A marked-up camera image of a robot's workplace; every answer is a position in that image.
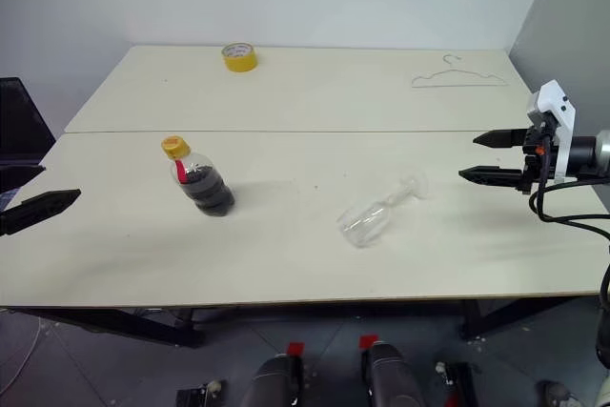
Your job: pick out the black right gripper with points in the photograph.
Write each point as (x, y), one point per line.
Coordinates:
(534, 164)

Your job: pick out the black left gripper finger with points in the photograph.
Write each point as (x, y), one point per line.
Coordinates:
(43, 204)
(21, 171)

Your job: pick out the yellow bottle cap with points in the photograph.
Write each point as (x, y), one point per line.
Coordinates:
(174, 146)

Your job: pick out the dark liquid bottle with label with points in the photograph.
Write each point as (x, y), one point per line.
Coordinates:
(209, 188)

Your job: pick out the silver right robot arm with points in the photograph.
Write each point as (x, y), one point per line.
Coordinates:
(583, 152)

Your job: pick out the clear plastic bottle lying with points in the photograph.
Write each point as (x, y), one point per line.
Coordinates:
(367, 223)

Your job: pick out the dark rounded shape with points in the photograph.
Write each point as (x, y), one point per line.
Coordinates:
(391, 373)
(271, 383)

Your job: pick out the yellow tape roll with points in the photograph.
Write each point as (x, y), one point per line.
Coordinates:
(240, 63)

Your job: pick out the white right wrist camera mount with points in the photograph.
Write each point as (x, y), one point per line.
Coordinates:
(555, 99)

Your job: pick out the black table frame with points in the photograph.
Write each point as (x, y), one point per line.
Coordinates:
(157, 331)

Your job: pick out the black floor bracket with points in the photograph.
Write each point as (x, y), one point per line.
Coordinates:
(460, 385)
(195, 396)

